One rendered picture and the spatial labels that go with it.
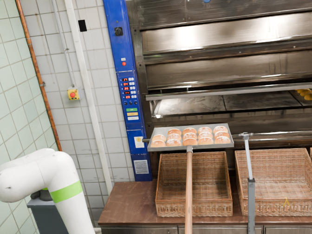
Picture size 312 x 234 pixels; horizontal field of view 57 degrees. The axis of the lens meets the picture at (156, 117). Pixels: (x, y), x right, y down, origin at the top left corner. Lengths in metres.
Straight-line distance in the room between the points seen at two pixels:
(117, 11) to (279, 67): 1.24
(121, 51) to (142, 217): 1.27
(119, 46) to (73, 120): 0.79
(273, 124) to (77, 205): 1.75
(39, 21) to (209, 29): 1.29
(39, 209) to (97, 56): 1.23
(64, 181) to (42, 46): 1.56
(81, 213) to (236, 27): 1.63
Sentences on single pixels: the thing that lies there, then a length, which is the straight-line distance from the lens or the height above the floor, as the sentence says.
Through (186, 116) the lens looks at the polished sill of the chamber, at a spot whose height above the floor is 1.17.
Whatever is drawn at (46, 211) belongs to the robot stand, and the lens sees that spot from 1.65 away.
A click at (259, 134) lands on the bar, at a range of 2.04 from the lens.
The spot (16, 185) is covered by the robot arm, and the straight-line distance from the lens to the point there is 1.12.
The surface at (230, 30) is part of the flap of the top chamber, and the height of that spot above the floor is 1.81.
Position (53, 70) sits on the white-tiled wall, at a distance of 2.51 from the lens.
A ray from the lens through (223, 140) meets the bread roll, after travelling 1.85.
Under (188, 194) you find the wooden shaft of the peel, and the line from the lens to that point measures 1.42.
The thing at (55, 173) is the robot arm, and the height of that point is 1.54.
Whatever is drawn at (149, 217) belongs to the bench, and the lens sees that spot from 2.29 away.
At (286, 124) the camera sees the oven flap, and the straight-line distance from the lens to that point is 2.49.
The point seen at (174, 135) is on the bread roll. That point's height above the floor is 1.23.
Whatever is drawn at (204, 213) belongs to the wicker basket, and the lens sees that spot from 2.26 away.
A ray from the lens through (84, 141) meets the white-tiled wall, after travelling 2.65.
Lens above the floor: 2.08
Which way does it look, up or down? 22 degrees down
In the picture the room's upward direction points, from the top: 8 degrees counter-clockwise
